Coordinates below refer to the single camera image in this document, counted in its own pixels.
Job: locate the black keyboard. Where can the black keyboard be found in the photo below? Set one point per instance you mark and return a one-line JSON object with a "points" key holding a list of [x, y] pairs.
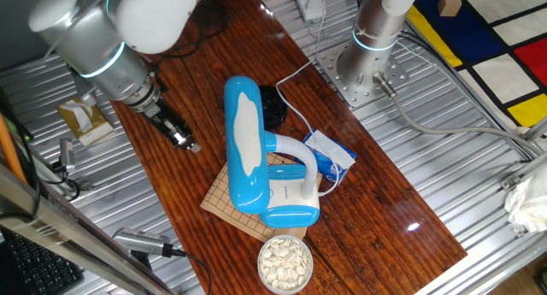
{"points": [[38, 269]]}

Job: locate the colourful block pattern mat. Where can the colourful block pattern mat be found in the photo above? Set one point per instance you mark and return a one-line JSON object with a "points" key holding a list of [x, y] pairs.
{"points": [[504, 77]]}

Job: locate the ribbed silver camera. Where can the ribbed silver camera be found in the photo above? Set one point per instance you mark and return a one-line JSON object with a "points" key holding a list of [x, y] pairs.
{"points": [[139, 241]]}

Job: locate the beige grid go board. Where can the beige grid go board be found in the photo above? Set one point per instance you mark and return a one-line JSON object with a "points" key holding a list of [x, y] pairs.
{"points": [[222, 201]]}

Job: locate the blue and white desk lamp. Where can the blue and white desk lamp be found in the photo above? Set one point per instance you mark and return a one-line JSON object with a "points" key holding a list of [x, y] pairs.
{"points": [[245, 158]]}

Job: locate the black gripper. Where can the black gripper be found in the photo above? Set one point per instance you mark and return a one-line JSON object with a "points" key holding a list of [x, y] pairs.
{"points": [[164, 122]]}

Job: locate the blue tissue pack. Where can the blue tissue pack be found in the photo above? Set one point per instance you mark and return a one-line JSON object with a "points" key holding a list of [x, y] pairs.
{"points": [[329, 162]]}

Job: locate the white power strip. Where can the white power strip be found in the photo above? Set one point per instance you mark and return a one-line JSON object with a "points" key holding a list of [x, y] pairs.
{"points": [[307, 2]]}

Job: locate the small silver camera on mount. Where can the small silver camera on mount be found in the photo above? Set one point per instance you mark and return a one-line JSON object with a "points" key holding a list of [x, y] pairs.
{"points": [[67, 154]]}

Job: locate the white bowl of white stones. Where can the white bowl of white stones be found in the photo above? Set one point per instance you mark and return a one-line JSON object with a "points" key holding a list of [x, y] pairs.
{"points": [[285, 265]]}

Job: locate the orange pole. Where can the orange pole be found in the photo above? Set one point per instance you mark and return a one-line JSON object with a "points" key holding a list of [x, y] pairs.
{"points": [[9, 145]]}

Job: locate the crumpled white cloth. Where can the crumpled white cloth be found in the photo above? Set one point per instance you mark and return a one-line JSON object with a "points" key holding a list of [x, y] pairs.
{"points": [[527, 205]]}

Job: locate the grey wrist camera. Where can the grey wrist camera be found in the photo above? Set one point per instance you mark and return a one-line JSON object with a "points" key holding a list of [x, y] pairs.
{"points": [[89, 94]]}

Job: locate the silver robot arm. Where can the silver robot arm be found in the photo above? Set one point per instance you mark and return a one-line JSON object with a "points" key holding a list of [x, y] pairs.
{"points": [[102, 51]]}

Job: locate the wooden cube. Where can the wooden cube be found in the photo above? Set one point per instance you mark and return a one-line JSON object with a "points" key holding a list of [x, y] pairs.
{"points": [[449, 4]]}

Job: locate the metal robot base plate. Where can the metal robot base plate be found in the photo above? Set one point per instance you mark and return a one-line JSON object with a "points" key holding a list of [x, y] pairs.
{"points": [[342, 85]]}

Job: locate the small cardboard box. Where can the small cardboard box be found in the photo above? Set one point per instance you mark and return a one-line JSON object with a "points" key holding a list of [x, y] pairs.
{"points": [[87, 124]]}

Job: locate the black bowl of black stones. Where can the black bowl of black stones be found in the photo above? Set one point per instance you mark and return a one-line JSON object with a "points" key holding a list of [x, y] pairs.
{"points": [[273, 111]]}

